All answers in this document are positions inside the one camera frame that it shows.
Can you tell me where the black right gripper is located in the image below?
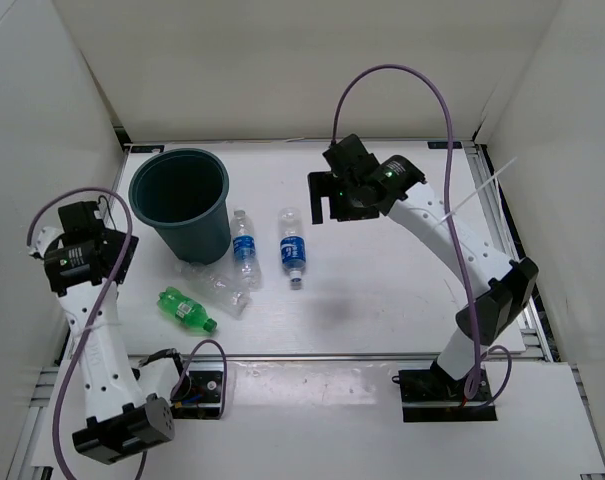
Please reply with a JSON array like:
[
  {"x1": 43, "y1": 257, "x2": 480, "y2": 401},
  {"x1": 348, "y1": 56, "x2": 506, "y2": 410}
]
[{"x1": 308, "y1": 172, "x2": 380, "y2": 225}]

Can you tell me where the clear bottle blue label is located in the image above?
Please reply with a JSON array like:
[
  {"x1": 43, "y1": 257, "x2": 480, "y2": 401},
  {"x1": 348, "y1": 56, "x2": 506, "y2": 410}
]
[
  {"x1": 278, "y1": 207, "x2": 306, "y2": 290},
  {"x1": 230, "y1": 209, "x2": 261, "y2": 290}
]

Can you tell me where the green plastic bottle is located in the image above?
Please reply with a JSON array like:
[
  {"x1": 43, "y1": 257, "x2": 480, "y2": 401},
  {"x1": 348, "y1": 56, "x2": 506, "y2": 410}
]
[{"x1": 157, "y1": 287, "x2": 217, "y2": 334}]

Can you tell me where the crushed clear plastic bottle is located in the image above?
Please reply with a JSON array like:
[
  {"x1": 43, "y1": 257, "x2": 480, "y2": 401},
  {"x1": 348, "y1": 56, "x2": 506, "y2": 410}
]
[{"x1": 175, "y1": 261, "x2": 251, "y2": 318}]

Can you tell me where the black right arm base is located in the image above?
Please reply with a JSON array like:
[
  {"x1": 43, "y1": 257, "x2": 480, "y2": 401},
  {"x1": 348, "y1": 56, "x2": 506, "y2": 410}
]
[{"x1": 391, "y1": 369, "x2": 497, "y2": 423}]

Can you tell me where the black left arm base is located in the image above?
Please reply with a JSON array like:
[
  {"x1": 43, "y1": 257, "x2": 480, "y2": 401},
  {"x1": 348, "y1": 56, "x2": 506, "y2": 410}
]
[{"x1": 171, "y1": 362, "x2": 227, "y2": 420}]

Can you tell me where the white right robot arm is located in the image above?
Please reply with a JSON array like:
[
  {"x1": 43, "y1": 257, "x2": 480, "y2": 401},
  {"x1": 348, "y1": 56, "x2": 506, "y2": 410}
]
[{"x1": 308, "y1": 135, "x2": 539, "y2": 400}]

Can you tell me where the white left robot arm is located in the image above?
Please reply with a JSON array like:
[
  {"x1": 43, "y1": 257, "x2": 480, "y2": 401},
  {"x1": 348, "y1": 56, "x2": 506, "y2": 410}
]
[{"x1": 32, "y1": 201, "x2": 192, "y2": 465}]

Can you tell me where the dark green plastic bin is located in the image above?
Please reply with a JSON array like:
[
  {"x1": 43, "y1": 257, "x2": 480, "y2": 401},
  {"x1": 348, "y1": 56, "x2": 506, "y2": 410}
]
[{"x1": 128, "y1": 148, "x2": 231, "y2": 265}]

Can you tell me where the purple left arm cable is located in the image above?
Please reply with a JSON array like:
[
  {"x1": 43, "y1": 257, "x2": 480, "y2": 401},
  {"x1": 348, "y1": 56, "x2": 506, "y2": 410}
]
[{"x1": 26, "y1": 187, "x2": 147, "y2": 480}]

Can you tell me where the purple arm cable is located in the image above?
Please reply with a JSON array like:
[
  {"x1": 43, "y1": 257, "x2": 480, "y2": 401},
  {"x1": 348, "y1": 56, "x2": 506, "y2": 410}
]
[
  {"x1": 331, "y1": 64, "x2": 514, "y2": 412},
  {"x1": 26, "y1": 187, "x2": 147, "y2": 480}
]

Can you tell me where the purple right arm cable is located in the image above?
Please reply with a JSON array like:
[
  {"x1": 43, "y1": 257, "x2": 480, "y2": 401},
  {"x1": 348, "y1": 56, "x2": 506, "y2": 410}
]
[{"x1": 331, "y1": 64, "x2": 514, "y2": 412}]

